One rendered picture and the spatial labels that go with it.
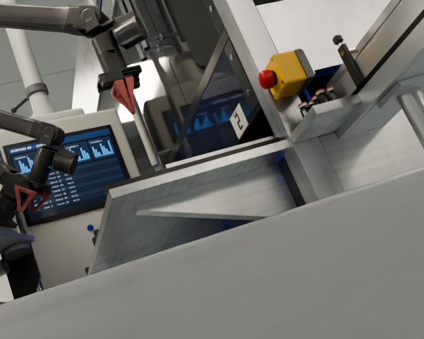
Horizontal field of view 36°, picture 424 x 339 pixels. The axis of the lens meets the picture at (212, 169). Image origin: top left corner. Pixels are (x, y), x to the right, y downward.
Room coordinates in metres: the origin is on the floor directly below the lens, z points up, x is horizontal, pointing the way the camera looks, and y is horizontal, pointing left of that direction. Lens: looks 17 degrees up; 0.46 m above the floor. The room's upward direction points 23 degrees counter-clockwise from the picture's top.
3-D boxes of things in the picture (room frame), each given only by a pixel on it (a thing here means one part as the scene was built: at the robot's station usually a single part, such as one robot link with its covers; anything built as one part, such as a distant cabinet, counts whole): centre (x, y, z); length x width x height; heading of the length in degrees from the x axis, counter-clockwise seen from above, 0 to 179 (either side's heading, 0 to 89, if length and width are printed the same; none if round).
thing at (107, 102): (2.52, 0.27, 1.51); 0.49 x 0.01 x 0.59; 22
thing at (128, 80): (1.35, 0.13, 1.12); 0.07 x 0.07 x 0.09; 21
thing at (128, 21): (1.35, 0.08, 1.29); 0.11 x 0.09 x 0.12; 78
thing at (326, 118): (1.30, -0.27, 0.87); 0.14 x 0.13 x 0.02; 112
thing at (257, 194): (1.38, 0.02, 0.80); 0.34 x 0.03 x 0.13; 112
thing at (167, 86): (2.02, 0.08, 1.51); 0.47 x 0.01 x 0.59; 22
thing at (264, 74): (1.28, -0.18, 1.00); 0.04 x 0.04 x 0.04; 22
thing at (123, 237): (1.62, 0.10, 0.87); 0.70 x 0.48 x 0.02; 22
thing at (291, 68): (1.30, -0.23, 1.00); 0.08 x 0.07 x 0.07; 112
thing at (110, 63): (1.36, 0.12, 1.19); 0.10 x 0.07 x 0.07; 111
